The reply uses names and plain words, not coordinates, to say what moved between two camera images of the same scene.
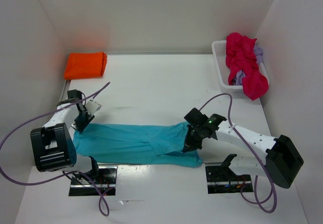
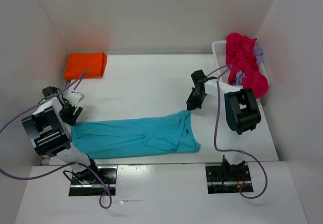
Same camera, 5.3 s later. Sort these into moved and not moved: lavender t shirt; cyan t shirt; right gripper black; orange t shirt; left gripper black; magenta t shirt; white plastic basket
Moved: right gripper black; left gripper black; cyan t shirt
Not moved: magenta t shirt; white plastic basket; lavender t shirt; orange t shirt
